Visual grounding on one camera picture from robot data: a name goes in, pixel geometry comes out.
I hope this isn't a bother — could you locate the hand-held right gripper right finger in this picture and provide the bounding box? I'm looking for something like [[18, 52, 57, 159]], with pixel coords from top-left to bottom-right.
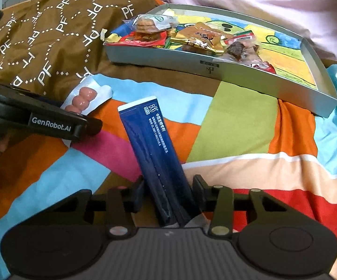
[[192, 175, 288, 238]]

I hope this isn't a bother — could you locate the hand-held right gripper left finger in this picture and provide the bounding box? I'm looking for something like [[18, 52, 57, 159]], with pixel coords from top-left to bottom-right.
[[52, 175, 145, 238]]

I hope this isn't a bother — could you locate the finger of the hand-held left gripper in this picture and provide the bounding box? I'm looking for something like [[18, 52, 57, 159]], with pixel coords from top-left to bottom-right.
[[85, 118, 103, 137]]

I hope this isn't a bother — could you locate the sausage packet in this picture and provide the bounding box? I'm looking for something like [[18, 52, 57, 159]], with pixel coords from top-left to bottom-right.
[[60, 77, 113, 148]]

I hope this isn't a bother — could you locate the dark blue packet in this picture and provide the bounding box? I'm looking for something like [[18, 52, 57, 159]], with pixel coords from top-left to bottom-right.
[[118, 96, 199, 228]]

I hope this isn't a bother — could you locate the red snack packet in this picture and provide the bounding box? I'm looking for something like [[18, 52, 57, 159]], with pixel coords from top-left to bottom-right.
[[104, 31, 169, 48]]

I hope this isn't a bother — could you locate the grey tray with cartoon drawing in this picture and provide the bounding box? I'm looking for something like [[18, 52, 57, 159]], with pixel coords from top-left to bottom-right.
[[103, 3, 337, 119]]

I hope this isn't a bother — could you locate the orange snack packet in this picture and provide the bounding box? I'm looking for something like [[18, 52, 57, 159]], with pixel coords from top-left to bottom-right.
[[176, 22, 227, 55]]

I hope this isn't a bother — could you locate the clear packet with red label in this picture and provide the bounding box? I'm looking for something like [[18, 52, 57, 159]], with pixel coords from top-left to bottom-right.
[[223, 30, 261, 62], [244, 60, 277, 75]]

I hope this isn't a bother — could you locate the brown patterned blanket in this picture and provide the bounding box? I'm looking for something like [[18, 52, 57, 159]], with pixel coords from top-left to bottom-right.
[[0, 0, 163, 100]]

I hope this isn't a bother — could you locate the colourful cartoon bedsheet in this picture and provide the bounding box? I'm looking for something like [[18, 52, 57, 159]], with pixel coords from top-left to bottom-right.
[[0, 55, 337, 280]]

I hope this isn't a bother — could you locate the pink cloth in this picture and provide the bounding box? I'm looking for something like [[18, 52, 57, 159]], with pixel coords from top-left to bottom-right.
[[110, 0, 337, 62]]

